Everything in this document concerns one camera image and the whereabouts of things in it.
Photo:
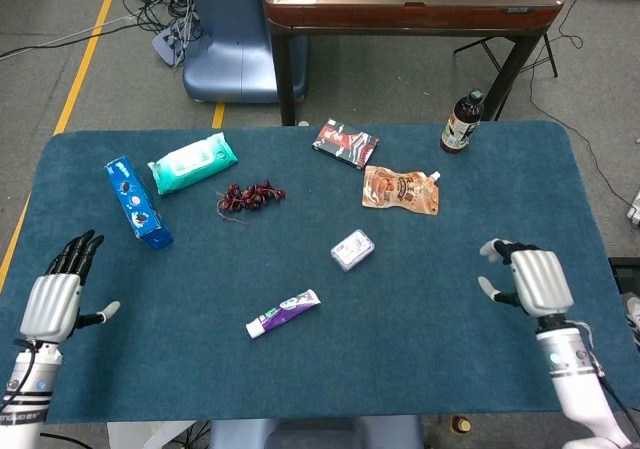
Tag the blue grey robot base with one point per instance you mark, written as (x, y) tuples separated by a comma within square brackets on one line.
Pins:
[(225, 59)]

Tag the black flat device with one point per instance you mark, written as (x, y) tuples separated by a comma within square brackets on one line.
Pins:
[(625, 271)]

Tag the red black printed box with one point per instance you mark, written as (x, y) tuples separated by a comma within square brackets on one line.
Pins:
[(345, 144)]

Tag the brown wooden table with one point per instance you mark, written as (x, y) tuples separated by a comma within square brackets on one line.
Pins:
[(410, 9)]

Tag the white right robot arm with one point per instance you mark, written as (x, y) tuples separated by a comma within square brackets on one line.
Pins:
[(575, 384)]

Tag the teal felt table mat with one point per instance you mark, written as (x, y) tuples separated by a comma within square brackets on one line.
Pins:
[(400, 344)]

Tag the orange spout pouch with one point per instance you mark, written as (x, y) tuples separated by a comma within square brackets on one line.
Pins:
[(397, 191)]

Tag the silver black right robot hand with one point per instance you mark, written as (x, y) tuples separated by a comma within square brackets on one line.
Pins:
[(542, 281)]

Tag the small brown capped bottle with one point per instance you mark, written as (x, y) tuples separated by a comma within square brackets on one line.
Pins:
[(461, 424)]

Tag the small clear plastic box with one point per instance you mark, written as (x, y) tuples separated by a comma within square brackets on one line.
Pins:
[(352, 250)]

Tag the green wet wipes pack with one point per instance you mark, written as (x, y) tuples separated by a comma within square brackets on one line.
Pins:
[(192, 161)]

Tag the dark red grape bunch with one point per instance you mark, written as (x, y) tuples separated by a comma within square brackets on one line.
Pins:
[(247, 198)]

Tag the white plug adapter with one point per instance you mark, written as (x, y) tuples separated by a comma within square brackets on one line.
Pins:
[(634, 214)]

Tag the blue cookie box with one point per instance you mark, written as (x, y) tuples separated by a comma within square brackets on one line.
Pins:
[(135, 204)]

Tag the grey power strip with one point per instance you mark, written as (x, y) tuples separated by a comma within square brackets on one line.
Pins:
[(167, 44)]

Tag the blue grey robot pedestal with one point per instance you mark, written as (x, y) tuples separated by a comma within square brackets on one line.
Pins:
[(315, 434)]

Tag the purple toothpaste tube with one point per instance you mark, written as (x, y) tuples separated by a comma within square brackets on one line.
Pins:
[(290, 310)]

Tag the grey white shoe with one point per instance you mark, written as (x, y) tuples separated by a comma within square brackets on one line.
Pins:
[(634, 314)]

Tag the dark drink bottle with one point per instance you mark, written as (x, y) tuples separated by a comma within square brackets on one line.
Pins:
[(460, 126)]

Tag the white round plastic object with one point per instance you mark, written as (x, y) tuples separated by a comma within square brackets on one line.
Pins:
[(254, 329)]

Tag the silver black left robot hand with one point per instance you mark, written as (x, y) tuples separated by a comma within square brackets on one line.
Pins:
[(50, 306)]

